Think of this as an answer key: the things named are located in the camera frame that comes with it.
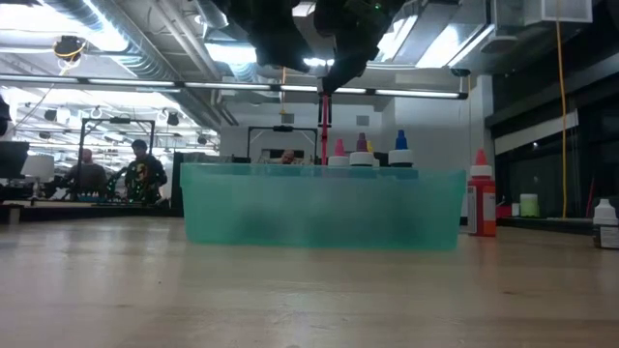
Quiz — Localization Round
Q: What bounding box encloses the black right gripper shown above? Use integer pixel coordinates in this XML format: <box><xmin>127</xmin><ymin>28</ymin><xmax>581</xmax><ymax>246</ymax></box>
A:
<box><xmin>314</xmin><ymin>0</ymin><xmax>407</xmax><ymax>94</ymax></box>

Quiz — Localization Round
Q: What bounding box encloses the purple-capped food coloring bottle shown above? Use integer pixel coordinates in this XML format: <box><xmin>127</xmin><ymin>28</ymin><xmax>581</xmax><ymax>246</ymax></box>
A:
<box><xmin>348</xmin><ymin>132</ymin><xmax>376</xmax><ymax>168</ymax></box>

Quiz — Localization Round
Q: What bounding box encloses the pink-capped red food coloring bottle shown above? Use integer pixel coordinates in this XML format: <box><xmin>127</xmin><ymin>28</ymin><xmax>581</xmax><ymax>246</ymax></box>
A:
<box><xmin>327</xmin><ymin>138</ymin><xmax>351</xmax><ymax>168</ymax></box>

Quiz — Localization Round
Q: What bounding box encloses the blue food coloring bottle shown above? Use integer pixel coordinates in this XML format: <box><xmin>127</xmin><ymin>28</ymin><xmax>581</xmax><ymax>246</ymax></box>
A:
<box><xmin>387</xmin><ymin>129</ymin><xmax>415</xmax><ymax>168</ymax></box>

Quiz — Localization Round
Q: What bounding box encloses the small labelled dropper bottle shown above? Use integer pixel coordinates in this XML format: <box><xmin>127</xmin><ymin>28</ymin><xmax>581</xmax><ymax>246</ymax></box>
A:
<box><xmin>592</xmin><ymin>198</ymin><xmax>619</xmax><ymax>250</ymax></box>

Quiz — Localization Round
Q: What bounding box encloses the orange-red food coloring bottle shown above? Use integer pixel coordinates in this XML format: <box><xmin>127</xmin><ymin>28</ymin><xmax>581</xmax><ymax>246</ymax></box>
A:
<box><xmin>466</xmin><ymin>148</ymin><xmax>498</xmax><ymax>238</ymax></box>

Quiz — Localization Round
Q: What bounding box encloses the suspended linear light bar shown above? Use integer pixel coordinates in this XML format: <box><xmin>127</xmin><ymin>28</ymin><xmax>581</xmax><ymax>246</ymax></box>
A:
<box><xmin>0</xmin><ymin>72</ymin><xmax>470</xmax><ymax>102</ymax></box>

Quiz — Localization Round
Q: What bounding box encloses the red desk lamp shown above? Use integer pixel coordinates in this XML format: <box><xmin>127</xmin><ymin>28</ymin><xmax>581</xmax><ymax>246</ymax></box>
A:
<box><xmin>316</xmin><ymin>91</ymin><xmax>335</xmax><ymax>166</ymax></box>

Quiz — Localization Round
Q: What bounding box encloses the translucent green plastic bin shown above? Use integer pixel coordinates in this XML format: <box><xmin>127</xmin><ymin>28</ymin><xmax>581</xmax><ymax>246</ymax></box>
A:
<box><xmin>179</xmin><ymin>162</ymin><xmax>468</xmax><ymax>251</ymax></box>

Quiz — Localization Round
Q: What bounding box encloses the black upright box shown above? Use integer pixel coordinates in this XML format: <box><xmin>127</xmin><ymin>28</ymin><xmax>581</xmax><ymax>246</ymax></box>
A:
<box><xmin>171</xmin><ymin>151</ymin><xmax>186</xmax><ymax>218</ymax></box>

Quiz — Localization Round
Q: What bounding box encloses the white ceiling box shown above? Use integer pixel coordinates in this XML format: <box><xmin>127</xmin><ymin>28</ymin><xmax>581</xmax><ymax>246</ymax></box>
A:
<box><xmin>492</xmin><ymin>0</ymin><xmax>594</xmax><ymax>26</ymax></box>

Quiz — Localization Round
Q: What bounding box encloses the pale green jar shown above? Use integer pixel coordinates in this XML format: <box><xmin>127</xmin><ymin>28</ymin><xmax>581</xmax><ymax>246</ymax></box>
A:
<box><xmin>519</xmin><ymin>192</ymin><xmax>541</xmax><ymax>218</ymax></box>

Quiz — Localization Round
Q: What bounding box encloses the white lampshade table lamp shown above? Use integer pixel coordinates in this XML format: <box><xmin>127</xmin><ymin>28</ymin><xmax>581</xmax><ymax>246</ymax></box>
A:
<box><xmin>21</xmin><ymin>154</ymin><xmax>56</xmax><ymax>179</ymax></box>

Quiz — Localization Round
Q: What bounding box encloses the black monitor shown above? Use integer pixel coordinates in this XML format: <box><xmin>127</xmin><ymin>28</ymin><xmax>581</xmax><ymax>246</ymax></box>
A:
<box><xmin>0</xmin><ymin>140</ymin><xmax>31</xmax><ymax>180</ymax></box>

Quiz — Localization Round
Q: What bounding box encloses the black ceiling cable reel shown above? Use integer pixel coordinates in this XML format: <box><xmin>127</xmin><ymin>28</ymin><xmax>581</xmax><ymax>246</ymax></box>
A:
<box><xmin>51</xmin><ymin>34</ymin><xmax>89</xmax><ymax>64</ymax></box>

